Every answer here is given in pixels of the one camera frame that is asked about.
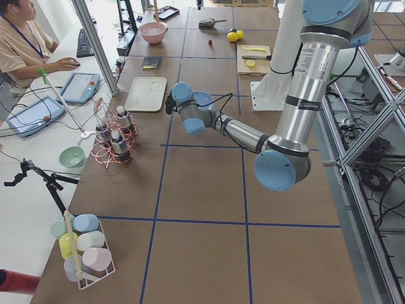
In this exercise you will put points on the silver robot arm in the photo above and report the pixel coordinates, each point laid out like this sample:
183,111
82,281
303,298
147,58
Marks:
310,37

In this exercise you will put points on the cream bear tray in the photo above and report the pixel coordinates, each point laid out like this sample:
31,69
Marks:
146,94

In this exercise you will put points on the dark tea bottle three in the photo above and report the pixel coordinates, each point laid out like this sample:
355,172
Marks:
119,144

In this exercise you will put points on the dark tea bottle one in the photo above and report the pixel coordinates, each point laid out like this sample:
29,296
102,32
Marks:
123,119

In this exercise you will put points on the wooden cutting board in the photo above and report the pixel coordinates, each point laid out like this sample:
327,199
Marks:
262,67

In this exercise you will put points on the lemon half slice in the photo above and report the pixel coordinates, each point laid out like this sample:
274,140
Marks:
250,63

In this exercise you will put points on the dark tea bottle two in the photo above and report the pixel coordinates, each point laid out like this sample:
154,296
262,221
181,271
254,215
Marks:
104,135

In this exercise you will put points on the grey folded cloth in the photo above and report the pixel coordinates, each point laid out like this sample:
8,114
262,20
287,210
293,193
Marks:
151,63

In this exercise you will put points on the yellow plastic knife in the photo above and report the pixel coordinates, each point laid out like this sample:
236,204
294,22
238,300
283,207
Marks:
253,48

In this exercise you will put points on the steel muddler rod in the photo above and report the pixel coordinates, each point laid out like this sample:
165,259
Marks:
257,57

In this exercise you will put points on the yellow lemon large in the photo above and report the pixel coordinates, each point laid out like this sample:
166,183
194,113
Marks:
232,37

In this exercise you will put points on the yellow lemon small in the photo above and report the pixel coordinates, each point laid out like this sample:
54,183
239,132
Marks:
240,34

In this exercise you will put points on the metal ice scoop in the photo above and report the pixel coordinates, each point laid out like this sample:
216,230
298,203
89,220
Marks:
209,23

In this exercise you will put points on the pink bowl of ice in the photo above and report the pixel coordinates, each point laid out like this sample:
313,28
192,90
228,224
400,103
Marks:
153,32

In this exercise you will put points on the mint green bowl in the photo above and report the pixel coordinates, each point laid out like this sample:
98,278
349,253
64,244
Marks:
72,157

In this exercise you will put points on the blue teach pendant far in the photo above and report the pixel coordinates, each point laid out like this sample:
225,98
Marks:
80,87

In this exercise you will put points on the blue teach pendant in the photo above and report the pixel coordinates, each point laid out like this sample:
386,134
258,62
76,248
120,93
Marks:
35,117
80,87

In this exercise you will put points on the black keyboard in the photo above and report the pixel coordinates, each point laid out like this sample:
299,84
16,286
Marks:
84,48

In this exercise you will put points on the blue teach pendant near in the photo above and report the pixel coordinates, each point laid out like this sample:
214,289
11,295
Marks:
35,117

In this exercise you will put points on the seated person beige shirt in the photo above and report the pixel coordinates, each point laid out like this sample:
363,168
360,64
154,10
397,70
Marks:
25,47

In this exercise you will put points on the red cylinder object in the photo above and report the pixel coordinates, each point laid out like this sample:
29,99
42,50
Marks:
16,282

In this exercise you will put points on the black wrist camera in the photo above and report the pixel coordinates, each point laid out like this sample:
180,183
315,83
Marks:
170,104

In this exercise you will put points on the copper wire bottle rack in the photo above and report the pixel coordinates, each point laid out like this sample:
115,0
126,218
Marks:
106,156

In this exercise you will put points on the white wire cup rack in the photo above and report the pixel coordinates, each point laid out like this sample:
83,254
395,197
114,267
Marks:
85,250

